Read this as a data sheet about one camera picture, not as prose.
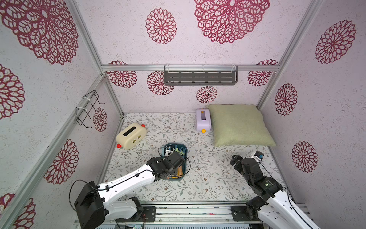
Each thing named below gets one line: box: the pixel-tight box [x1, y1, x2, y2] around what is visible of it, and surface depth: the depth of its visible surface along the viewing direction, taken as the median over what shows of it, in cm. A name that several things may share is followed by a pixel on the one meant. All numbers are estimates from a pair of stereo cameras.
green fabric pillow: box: [205, 104, 276, 147], surface depth 99 cm
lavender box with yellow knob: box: [195, 108, 212, 134], surface depth 107 cm
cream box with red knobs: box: [115, 123, 147, 150], surface depth 99 cm
